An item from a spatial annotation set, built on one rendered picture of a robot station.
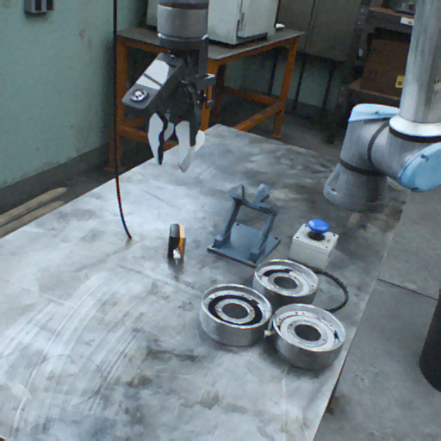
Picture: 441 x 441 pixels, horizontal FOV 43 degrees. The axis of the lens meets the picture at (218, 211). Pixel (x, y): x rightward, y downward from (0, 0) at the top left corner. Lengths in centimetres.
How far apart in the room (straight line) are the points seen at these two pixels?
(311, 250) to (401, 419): 110
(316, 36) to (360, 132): 341
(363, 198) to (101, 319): 70
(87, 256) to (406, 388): 144
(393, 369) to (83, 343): 157
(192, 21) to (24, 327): 49
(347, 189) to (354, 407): 91
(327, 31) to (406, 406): 321
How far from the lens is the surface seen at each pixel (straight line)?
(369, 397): 205
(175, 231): 99
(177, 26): 84
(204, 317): 81
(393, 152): 119
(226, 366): 78
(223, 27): 304
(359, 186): 130
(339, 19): 460
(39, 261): 96
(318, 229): 103
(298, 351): 79
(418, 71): 113
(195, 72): 90
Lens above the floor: 132
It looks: 26 degrees down
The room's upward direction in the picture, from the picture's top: 9 degrees clockwise
